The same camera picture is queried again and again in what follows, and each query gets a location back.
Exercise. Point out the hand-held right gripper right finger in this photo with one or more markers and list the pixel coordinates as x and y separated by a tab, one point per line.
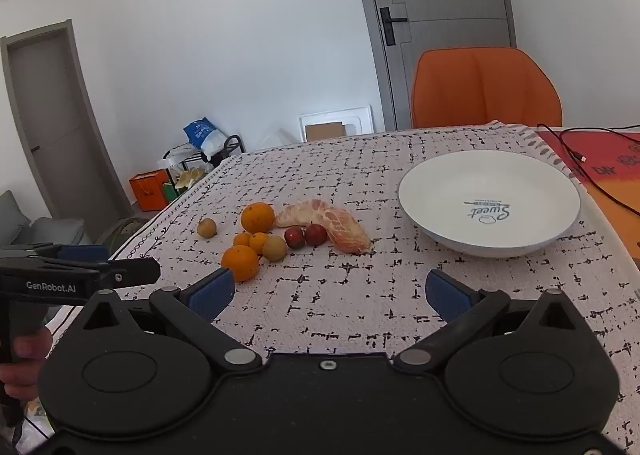
447	295

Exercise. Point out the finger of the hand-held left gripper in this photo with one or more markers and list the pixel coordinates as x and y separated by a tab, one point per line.
82	253
137	271

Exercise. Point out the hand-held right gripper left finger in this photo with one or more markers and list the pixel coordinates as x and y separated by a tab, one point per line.
212	292

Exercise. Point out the large orange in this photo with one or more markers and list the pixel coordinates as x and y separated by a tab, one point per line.
240	263
257	218

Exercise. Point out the small orange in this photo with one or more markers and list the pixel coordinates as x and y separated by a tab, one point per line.
241	239
259	242

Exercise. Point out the small brown longan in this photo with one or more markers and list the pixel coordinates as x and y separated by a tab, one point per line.
206	227

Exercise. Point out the large brown longan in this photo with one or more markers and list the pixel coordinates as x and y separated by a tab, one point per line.
274	248

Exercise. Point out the white plate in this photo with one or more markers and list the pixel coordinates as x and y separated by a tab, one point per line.
450	205

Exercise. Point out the red jujube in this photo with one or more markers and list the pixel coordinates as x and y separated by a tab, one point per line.
295	237
316	234

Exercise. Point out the peeled pomelo piece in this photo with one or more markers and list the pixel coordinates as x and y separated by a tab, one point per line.
345	230

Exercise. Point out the person's left hand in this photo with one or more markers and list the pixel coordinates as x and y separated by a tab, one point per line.
31	349

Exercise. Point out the green bag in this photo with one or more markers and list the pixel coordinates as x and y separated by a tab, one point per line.
122	235

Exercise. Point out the grey sofa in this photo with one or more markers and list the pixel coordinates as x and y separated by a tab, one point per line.
45	230

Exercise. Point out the orange paper bag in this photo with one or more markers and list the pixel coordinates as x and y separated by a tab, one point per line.
147	190

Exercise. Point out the yellow slippers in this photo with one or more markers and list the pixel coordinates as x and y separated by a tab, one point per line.
190	177

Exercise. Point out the grey side door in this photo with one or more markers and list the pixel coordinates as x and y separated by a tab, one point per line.
50	110

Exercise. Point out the black metal rack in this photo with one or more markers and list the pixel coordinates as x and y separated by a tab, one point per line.
232	145

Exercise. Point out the blue white bag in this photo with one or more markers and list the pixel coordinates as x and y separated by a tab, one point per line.
202	135

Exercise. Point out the brown cardboard sheet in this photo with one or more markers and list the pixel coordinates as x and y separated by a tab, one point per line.
325	131

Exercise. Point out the white foam packaging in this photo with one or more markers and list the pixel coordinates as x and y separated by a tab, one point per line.
357	117

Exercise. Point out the red orange table mat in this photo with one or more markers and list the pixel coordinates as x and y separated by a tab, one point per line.
615	185

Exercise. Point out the orange chair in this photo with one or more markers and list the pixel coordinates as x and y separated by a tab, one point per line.
485	85

